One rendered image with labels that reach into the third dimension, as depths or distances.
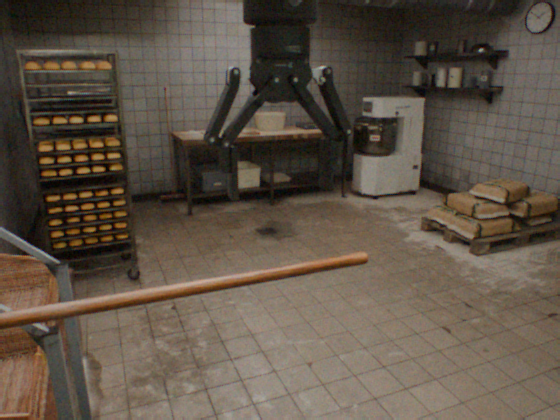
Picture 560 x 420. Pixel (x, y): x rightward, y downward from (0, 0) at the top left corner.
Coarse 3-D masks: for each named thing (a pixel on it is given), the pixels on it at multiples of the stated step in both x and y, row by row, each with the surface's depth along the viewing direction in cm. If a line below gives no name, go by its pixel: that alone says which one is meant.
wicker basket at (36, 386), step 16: (0, 336) 160; (16, 336) 162; (0, 352) 162; (16, 352) 164; (32, 352) 166; (0, 368) 157; (16, 368) 157; (32, 368) 157; (0, 384) 149; (32, 384) 128; (0, 400) 142; (16, 400) 141; (32, 400) 122; (0, 416) 114; (16, 416) 115; (32, 416) 120
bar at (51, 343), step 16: (16, 240) 151; (48, 256) 158; (64, 272) 159; (64, 288) 161; (0, 304) 111; (64, 320) 164; (32, 336) 116; (48, 336) 116; (48, 352) 117; (80, 352) 171; (48, 368) 118; (64, 368) 120; (80, 368) 172; (64, 384) 121; (80, 384) 174; (64, 400) 122; (80, 400) 176; (64, 416) 124
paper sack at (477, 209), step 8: (448, 200) 447; (456, 200) 434; (464, 200) 425; (472, 200) 420; (488, 200) 419; (456, 208) 435; (464, 208) 424; (472, 208) 412; (480, 208) 406; (488, 208) 408; (496, 208) 409; (504, 208) 411; (472, 216) 413; (480, 216) 404; (488, 216) 406; (496, 216) 407
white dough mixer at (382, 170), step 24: (384, 96) 592; (408, 96) 595; (360, 120) 591; (384, 120) 579; (408, 120) 570; (360, 144) 568; (384, 144) 559; (408, 144) 581; (360, 168) 580; (384, 168) 574; (408, 168) 589; (360, 192) 587; (384, 192) 585
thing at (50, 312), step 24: (312, 264) 100; (336, 264) 102; (360, 264) 105; (168, 288) 88; (192, 288) 89; (216, 288) 91; (24, 312) 78; (48, 312) 79; (72, 312) 81; (96, 312) 83
